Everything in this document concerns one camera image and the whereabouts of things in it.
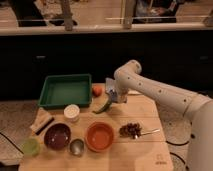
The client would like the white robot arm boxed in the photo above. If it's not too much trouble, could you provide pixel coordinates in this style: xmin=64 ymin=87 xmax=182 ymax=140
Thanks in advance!
xmin=114 ymin=60 xmax=213 ymax=171

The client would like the wooden brush block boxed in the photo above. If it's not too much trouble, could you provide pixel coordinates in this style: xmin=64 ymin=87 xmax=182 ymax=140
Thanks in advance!
xmin=30 ymin=114 xmax=54 ymax=135

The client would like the purple bowl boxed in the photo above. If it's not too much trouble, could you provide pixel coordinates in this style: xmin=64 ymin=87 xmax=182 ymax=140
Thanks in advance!
xmin=44 ymin=123 xmax=71 ymax=150

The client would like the green plastic tray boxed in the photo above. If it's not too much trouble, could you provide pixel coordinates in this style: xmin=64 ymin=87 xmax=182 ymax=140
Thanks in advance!
xmin=38 ymin=74 xmax=92 ymax=109

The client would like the green chili pepper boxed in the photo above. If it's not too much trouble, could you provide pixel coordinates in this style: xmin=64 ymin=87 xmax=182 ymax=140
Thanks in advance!
xmin=92 ymin=97 xmax=112 ymax=114

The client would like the orange tomato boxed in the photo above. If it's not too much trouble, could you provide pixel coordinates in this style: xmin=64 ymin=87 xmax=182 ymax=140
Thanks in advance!
xmin=92 ymin=85 xmax=102 ymax=97

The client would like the orange bowl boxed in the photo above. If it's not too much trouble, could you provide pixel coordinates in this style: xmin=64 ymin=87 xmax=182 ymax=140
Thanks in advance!
xmin=85 ymin=122 xmax=114 ymax=153

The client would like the black floor cable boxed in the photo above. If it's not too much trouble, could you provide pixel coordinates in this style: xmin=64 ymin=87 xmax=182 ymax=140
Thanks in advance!
xmin=165 ymin=139 xmax=188 ymax=171

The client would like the small metal cup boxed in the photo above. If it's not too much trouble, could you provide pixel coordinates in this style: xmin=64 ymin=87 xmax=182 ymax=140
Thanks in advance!
xmin=69 ymin=139 xmax=84 ymax=157

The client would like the pile of dried fruit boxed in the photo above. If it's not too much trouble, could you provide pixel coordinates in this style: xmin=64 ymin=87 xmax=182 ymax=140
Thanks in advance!
xmin=119 ymin=123 xmax=142 ymax=139

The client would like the green plastic cup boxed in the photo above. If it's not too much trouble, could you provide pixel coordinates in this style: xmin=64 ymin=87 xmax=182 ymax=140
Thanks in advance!
xmin=22 ymin=138 xmax=40 ymax=156

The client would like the metal spoon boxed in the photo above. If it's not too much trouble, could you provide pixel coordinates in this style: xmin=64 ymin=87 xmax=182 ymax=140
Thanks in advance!
xmin=134 ymin=129 xmax=160 ymax=139

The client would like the white round container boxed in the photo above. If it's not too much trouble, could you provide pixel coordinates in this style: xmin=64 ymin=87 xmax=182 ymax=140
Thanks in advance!
xmin=64 ymin=104 xmax=80 ymax=122

